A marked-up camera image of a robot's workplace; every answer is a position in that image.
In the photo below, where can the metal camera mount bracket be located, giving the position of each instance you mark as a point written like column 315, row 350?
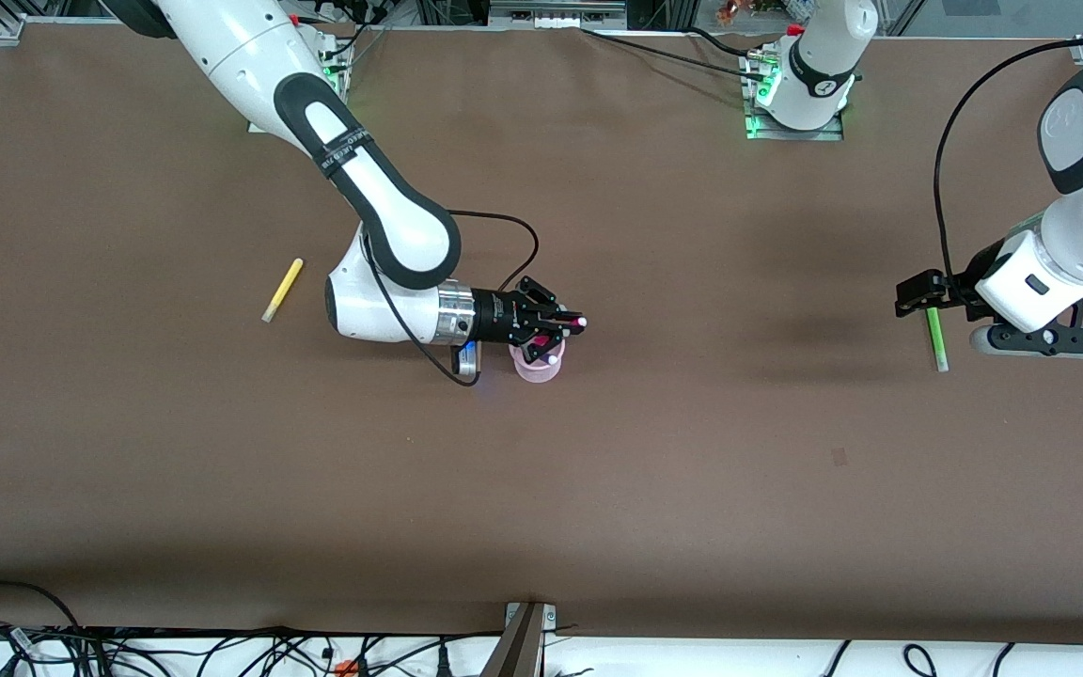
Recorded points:
column 528, row 639

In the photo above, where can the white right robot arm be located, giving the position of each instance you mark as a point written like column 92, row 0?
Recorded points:
column 363, row 179

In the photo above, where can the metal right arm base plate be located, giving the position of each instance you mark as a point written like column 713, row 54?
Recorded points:
column 255, row 126

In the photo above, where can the yellow marker pen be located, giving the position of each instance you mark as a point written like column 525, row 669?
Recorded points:
column 283, row 289

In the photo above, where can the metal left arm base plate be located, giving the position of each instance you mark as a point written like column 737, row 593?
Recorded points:
column 795, row 133

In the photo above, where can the pink cup holder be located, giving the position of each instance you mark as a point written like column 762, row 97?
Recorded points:
column 534, row 372

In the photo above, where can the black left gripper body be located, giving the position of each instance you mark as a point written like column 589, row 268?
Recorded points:
column 957, row 288

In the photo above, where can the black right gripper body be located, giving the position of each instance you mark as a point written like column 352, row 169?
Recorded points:
column 494, row 317

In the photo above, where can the pink marker pen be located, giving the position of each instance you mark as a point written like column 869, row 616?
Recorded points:
column 538, row 338

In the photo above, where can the green marker pen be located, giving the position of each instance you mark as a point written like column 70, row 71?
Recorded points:
column 937, row 343

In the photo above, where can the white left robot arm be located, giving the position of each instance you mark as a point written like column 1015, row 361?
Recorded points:
column 1082, row 188

